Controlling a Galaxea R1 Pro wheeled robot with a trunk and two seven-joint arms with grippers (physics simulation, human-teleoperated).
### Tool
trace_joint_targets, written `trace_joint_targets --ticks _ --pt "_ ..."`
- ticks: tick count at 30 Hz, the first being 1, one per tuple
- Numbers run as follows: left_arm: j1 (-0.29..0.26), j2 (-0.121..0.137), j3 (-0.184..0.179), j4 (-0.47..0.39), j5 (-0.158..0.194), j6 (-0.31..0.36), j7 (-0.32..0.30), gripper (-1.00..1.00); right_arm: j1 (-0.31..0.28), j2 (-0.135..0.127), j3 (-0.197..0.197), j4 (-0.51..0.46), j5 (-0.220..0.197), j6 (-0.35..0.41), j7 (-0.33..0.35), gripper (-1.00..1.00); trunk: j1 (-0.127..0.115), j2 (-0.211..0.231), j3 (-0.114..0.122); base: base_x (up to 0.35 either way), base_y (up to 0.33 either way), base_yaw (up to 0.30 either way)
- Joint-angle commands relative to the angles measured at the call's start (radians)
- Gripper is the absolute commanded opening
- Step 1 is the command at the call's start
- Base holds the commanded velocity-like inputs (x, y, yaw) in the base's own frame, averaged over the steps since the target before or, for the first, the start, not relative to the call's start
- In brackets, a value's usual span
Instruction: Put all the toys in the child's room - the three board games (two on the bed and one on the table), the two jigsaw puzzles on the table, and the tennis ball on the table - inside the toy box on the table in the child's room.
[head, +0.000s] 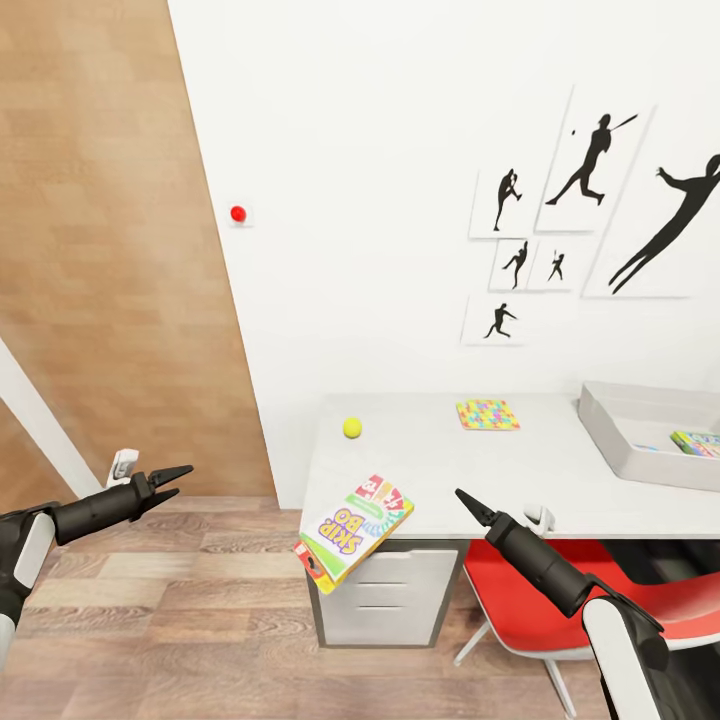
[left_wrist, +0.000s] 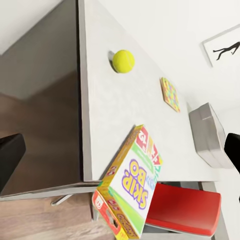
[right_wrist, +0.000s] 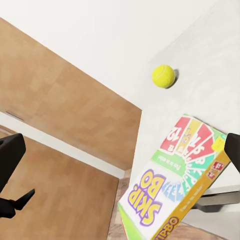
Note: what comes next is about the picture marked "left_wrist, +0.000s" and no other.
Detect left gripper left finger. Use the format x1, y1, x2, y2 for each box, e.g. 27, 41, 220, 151
0, 133, 26, 193

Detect tennis ball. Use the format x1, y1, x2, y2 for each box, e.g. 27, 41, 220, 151
112, 49, 135, 74

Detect board game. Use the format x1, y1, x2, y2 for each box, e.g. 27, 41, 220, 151
92, 124, 163, 240

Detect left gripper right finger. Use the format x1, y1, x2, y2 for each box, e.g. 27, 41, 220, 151
224, 132, 240, 173

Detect jigsaw puzzle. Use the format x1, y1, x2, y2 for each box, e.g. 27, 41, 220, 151
161, 77, 181, 113

